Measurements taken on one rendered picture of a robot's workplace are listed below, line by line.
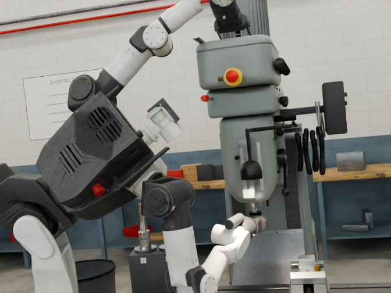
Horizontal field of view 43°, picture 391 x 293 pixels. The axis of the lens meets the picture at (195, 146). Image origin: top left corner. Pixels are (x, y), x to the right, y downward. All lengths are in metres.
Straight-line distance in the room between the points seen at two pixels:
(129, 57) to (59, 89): 5.26
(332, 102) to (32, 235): 1.22
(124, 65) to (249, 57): 0.41
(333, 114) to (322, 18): 4.13
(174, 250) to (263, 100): 0.62
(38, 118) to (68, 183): 5.62
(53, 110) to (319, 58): 3.48
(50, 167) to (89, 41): 5.30
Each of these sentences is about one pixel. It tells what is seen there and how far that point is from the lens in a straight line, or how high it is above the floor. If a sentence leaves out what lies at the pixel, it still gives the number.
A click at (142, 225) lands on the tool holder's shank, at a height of 1.23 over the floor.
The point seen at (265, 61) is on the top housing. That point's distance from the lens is 1.65.
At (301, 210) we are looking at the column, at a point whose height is 1.18.
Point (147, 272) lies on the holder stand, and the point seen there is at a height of 1.05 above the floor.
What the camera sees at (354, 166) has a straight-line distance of 5.56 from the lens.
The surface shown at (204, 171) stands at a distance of 5.69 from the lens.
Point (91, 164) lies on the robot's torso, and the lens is 1.38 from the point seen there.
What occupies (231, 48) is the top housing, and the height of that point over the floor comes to 1.85.
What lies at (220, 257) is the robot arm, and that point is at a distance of 1.60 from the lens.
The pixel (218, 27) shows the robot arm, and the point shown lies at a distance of 1.81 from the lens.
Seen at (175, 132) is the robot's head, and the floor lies 1.60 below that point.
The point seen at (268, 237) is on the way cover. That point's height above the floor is 1.07.
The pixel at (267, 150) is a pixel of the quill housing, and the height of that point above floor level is 1.50.
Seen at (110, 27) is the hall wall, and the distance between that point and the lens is 6.61.
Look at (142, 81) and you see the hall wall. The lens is 6.40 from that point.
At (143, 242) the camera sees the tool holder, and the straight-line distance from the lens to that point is 2.01.
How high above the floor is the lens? 1.65
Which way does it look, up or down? 4 degrees down
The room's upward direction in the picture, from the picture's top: 6 degrees counter-clockwise
